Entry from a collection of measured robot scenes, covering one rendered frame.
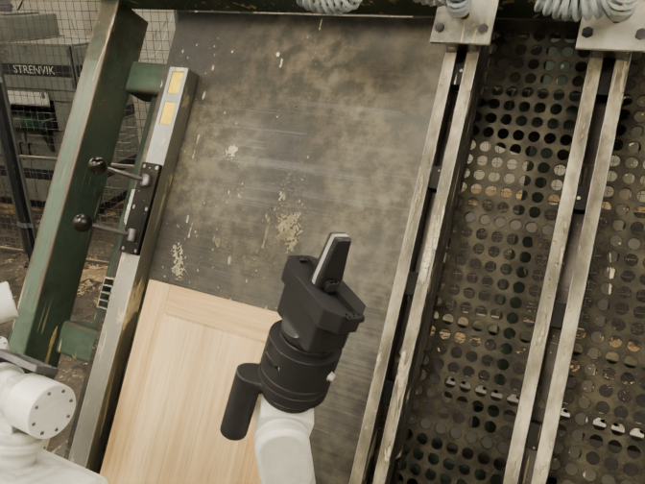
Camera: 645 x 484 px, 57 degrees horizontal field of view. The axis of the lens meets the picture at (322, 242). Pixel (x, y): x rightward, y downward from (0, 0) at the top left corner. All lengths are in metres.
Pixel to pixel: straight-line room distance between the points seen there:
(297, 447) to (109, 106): 1.04
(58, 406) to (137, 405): 0.53
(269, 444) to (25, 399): 0.29
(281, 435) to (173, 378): 0.59
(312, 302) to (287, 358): 0.08
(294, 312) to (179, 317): 0.62
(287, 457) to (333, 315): 0.20
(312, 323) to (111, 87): 1.03
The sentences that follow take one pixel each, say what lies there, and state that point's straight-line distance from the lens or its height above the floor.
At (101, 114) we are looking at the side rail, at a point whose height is 1.60.
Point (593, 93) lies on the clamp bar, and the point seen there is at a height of 1.73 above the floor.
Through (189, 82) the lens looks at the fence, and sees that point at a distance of 1.38.
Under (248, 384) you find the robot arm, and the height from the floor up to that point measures 1.46.
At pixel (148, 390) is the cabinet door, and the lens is 1.31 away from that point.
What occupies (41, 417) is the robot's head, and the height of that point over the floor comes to 1.42.
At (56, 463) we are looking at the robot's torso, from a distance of 0.87.
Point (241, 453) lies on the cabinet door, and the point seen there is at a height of 1.07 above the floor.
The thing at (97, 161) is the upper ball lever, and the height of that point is 1.56.
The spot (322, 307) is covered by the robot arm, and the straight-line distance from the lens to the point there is 0.61.
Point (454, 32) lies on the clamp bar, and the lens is 1.08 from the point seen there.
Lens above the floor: 1.89
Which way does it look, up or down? 24 degrees down
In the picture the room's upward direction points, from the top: straight up
